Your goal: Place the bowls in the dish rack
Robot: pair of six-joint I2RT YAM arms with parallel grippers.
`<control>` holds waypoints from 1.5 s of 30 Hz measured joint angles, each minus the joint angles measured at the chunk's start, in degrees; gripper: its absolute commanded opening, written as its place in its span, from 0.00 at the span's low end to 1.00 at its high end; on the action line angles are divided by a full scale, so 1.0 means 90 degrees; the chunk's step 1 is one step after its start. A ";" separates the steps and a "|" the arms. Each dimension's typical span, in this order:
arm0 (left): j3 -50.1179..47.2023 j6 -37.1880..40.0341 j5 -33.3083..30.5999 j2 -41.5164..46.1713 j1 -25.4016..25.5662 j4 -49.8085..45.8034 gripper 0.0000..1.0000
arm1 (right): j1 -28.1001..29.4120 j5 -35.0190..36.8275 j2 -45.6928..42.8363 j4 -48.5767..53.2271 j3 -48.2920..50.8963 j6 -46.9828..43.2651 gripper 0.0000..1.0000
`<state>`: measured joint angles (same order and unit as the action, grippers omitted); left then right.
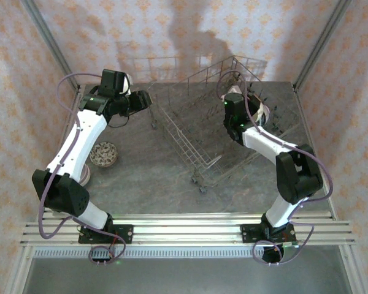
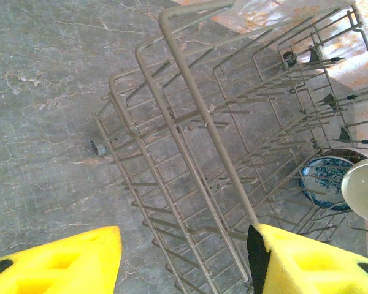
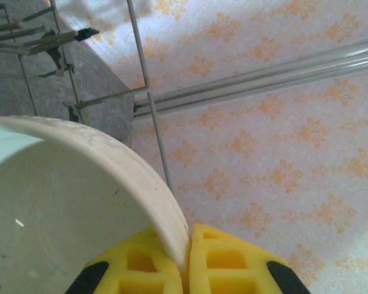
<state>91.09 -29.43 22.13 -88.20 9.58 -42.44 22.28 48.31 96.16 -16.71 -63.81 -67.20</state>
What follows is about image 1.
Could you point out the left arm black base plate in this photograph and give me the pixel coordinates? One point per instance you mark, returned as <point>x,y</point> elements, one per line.
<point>124,232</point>

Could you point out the plain cream bowl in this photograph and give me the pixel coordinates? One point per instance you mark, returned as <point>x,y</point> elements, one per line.
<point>86,176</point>

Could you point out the aluminium frame leg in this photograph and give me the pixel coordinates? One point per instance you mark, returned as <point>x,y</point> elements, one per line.
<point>354,275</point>
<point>20,275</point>

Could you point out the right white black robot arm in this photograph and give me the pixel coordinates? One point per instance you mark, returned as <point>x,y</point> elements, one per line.
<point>297,180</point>

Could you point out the aluminium mounting rail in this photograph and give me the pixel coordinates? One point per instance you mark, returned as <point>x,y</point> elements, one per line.
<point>187,228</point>

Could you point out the green circuit board unit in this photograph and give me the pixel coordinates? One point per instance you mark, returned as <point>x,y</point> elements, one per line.
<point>273,252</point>

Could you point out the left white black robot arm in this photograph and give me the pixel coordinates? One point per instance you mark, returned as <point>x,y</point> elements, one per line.
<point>76,144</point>

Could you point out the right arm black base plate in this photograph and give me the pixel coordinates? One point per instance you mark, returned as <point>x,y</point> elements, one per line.
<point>248,232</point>

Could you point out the aluminium table side rail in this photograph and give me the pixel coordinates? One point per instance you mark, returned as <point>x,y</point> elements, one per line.
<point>303,110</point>
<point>75,98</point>

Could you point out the black connector box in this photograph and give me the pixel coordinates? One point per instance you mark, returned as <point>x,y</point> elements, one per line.
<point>99,254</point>

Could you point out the blue floral bowl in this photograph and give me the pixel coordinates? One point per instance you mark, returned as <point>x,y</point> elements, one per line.
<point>103,154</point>

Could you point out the grey metal panel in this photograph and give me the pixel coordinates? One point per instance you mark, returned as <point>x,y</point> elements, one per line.
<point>184,275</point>

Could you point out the aluminium frame post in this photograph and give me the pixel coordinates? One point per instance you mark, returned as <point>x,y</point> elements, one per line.
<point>322,43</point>
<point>52,43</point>

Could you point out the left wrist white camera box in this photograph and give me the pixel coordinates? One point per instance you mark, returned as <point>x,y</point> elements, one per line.
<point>128,85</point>

